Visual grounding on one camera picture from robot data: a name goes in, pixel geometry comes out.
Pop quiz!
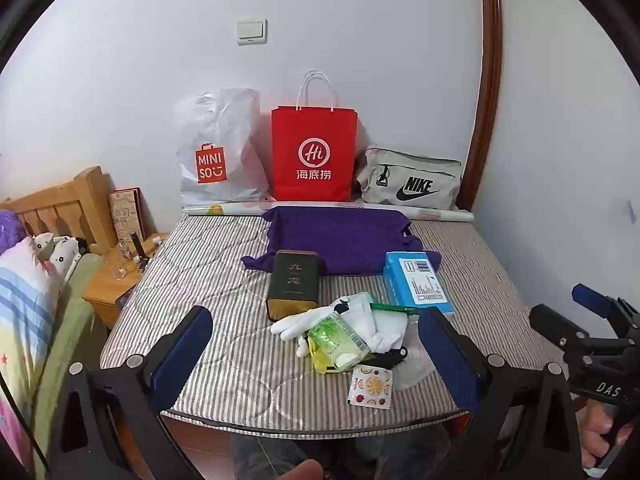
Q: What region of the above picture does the green tissue packet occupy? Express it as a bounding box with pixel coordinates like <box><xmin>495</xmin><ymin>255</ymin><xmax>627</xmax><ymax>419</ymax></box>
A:
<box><xmin>306</xmin><ymin>312</ymin><xmax>372</xmax><ymax>368</ymax></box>

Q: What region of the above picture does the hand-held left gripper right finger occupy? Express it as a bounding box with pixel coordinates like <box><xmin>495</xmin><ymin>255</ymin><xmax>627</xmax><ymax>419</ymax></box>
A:
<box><xmin>417</xmin><ymin>306</ymin><xmax>586</xmax><ymax>480</ymax></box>

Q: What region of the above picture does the purple cloth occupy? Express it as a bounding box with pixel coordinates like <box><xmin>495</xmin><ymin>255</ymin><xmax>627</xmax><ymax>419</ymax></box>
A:
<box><xmin>240</xmin><ymin>205</ymin><xmax>443</xmax><ymax>277</ymax></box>

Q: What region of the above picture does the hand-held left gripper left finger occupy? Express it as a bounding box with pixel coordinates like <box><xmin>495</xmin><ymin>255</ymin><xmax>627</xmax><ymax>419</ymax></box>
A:
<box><xmin>47</xmin><ymin>305</ymin><xmax>216</xmax><ymax>480</ymax></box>

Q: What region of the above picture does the blue tissue pack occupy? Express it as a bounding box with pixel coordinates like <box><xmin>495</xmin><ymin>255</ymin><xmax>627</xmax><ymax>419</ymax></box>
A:
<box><xmin>382</xmin><ymin>251</ymin><xmax>453</xmax><ymax>317</ymax></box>

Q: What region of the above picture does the white pillow with black dots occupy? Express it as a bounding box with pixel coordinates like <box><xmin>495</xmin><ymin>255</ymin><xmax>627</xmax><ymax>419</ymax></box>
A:
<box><xmin>32</xmin><ymin>232</ymin><xmax>83</xmax><ymax>286</ymax></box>

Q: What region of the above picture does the green and white packet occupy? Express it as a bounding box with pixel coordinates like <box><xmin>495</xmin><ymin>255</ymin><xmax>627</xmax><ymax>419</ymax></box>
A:
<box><xmin>369</xmin><ymin>301</ymin><xmax>420</xmax><ymax>314</ymax></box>

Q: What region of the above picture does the pair of white gloves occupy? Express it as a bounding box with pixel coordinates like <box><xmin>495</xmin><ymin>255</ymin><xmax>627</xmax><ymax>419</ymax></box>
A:
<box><xmin>270</xmin><ymin>292</ymin><xmax>408</xmax><ymax>358</ymax></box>

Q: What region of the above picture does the wooden nightstand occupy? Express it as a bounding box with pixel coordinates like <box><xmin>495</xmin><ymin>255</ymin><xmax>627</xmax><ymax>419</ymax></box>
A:
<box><xmin>81</xmin><ymin>232</ymin><xmax>171</xmax><ymax>331</ymax></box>

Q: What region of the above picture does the white light switch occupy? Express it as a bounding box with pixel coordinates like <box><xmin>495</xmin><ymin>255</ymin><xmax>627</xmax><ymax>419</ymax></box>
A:
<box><xmin>236</xmin><ymin>18</ymin><xmax>268</xmax><ymax>45</ymax></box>

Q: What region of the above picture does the fruit print packet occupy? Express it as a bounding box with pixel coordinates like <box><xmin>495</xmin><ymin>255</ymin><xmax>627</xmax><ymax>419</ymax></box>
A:
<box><xmin>347</xmin><ymin>365</ymin><xmax>394</xmax><ymax>408</ymax></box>

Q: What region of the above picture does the rolled printed poster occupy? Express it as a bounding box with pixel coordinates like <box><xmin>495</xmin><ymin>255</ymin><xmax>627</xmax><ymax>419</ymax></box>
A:
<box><xmin>181</xmin><ymin>200</ymin><xmax>475</xmax><ymax>223</ymax></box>

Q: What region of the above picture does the patterned brown box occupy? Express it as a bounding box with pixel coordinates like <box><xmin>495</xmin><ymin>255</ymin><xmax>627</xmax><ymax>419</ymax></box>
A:
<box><xmin>109</xmin><ymin>187</ymin><xmax>147</xmax><ymax>243</ymax></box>

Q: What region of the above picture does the purple fuzzy plush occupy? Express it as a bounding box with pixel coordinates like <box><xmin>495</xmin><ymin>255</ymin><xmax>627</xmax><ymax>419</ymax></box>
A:
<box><xmin>0</xmin><ymin>210</ymin><xmax>26</xmax><ymax>256</ymax></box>

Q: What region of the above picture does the person's right hand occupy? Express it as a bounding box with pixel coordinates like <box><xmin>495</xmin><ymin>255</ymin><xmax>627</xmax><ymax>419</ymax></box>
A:
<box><xmin>581</xmin><ymin>400</ymin><xmax>621</xmax><ymax>468</ymax></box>

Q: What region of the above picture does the brown wooden door frame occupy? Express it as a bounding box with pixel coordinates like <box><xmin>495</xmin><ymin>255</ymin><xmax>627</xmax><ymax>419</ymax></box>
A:
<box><xmin>457</xmin><ymin>0</ymin><xmax>503</xmax><ymax>211</ymax></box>

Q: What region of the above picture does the yellow sports bag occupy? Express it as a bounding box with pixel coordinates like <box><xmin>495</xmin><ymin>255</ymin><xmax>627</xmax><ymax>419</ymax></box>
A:
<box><xmin>306</xmin><ymin>337</ymin><xmax>408</xmax><ymax>375</ymax></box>

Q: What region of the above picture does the white plastic shopping bag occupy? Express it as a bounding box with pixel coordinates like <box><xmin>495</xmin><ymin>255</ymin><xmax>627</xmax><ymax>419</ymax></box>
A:
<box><xmin>173</xmin><ymin>88</ymin><xmax>271</xmax><ymax>208</ymax></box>

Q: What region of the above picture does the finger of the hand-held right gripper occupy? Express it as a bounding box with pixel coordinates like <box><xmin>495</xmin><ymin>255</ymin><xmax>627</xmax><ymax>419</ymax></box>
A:
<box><xmin>529</xmin><ymin>302</ymin><xmax>592</xmax><ymax>361</ymax></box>
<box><xmin>571</xmin><ymin>283</ymin><xmax>640</xmax><ymax>343</ymax></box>

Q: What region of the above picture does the red paper shopping bag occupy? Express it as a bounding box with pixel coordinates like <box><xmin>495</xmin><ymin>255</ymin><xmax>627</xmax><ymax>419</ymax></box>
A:
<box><xmin>271</xmin><ymin>71</ymin><xmax>359</xmax><ymax>202</ymax></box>

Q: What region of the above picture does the wooden headboard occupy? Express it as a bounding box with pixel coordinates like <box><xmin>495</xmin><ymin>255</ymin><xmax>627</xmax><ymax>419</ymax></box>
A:
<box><xmin>0</xmin><ymin>165</ymin><xmax>118</xmax><ymax>256</ymax></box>

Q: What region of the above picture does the thin black cable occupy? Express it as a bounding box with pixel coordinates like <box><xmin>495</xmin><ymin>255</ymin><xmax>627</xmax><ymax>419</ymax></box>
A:
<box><xmin>0</xmin><ymin>375</ymin><xmax>46</xmax><ymax>480</ymax></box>

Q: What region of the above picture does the clear glass cup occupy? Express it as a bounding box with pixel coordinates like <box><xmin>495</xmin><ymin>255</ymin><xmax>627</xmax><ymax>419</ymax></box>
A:
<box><xmin>107</xmin><ymin>244</ymin><xmax>132</xmax><ymax>281</ymax></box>

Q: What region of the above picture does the striped quilted table cover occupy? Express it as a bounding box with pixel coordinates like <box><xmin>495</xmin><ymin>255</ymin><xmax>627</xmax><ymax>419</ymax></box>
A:
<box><xmin>100</xmin><ymin>210</ymin><xmax>568</xmax><ymax>433</ymax></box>

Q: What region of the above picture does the grey zip pouch bag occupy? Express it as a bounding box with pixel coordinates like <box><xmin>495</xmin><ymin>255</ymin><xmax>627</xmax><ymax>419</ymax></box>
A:
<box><xmin>356</xmin><ymin>147</ymin><xmax>463</xmax><ymax>211</ymax></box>

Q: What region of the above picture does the person's left hand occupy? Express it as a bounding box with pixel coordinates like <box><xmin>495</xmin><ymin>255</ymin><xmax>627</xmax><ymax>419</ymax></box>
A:
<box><xmin>281</xmin><ymin>459</ymin><xmax>324</xmax><ymax>480</ymax></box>

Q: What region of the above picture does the colourful striped pillow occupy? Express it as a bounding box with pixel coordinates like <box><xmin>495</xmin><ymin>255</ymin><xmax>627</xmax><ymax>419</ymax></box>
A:
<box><xmin>0</xmin><ymin>237</ymin><xmax>66</xmax><ymax>480</ymax></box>

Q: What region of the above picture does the dark green tea tin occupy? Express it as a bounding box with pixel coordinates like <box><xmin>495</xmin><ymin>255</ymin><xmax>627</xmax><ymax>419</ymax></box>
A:
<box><xmin>265</xmin><ymin>250</ymin><xmax>321</xmax><ymax>322</ymax></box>

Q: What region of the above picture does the clear plastic bag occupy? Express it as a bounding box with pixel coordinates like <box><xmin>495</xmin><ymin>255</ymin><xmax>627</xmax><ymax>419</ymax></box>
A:
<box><xmin>395</xmin><ymin>340</ymin><xmax>438</xmax><ymax>391</ymax></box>

